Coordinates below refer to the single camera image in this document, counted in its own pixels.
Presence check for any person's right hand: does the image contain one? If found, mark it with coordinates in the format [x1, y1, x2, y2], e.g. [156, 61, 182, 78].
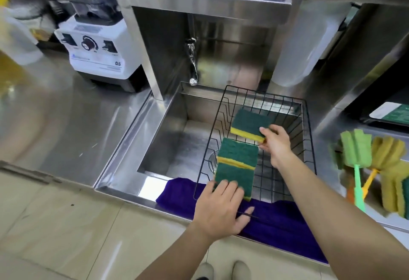
[258, 124, 293, 169]

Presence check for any person's left hand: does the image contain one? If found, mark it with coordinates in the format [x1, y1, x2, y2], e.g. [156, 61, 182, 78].
[193, 180, 255, 242]

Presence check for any green yellow scrub sponge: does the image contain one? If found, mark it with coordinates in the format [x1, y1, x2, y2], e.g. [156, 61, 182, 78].
[217, 138, 259, 170]
[230, 108, 279, 143]
[214, 162, 255, 202]

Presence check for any person's right forearm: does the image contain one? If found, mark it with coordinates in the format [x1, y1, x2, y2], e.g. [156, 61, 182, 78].
[277, 151, 409, 280]

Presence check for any person's left forearm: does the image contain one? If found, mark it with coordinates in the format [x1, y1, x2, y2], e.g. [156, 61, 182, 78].
[135, 222, 218, 280]

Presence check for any sink drain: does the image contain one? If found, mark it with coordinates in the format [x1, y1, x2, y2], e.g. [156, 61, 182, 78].
[207, 150, 221, 175]

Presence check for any purple cloth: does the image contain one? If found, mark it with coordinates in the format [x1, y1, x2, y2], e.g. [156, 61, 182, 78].
[156, 178, 328, 264]

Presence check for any person's right shoe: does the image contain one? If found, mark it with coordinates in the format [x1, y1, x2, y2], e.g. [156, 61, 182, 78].
[231, 260, 252, 280]

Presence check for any person's shoe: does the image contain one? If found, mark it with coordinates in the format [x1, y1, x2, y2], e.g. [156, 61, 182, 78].
[194, 262, 215, 280]
[231, 260, 252, 280]

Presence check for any stainless steel sink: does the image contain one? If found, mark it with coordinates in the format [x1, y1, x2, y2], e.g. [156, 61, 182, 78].
[95, 81, 320, 216]

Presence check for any person's left shoe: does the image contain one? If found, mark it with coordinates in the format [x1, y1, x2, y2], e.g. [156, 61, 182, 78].
[194, 262, 215, 280]

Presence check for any green sponge brush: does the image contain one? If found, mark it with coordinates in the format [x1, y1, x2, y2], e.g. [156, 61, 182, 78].
[340, 128, 373, 212]

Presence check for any white plastic container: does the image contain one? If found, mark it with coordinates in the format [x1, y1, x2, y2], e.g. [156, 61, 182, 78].
[271, 0, 353, 87]

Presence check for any chrome faucet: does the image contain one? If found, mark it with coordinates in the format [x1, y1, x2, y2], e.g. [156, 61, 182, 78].
[187, 38, 199, 86]

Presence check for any yellow sponge brush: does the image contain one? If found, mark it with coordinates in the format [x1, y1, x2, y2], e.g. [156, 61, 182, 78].
[362, 136, 407, 201]

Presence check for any green white card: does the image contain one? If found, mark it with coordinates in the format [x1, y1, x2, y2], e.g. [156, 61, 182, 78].
[369, 101, 409, 127]

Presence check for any pile of yellow sponges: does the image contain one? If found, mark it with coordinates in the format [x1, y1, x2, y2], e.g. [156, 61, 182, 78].
[380, 161, 409, 220]

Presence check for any stainless steel shelf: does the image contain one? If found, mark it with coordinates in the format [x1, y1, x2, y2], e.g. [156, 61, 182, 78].
[111, 0, 293, 101]

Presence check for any white blender base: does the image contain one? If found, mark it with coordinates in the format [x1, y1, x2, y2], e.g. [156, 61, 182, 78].
[54, 14, 148, 94]

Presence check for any clear plastic bottle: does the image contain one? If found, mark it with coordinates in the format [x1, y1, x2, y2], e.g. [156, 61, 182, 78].
[0, 0, 44, 66]

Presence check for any black wire basket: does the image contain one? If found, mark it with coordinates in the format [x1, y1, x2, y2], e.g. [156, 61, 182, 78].
[193, 85, 317, 204]

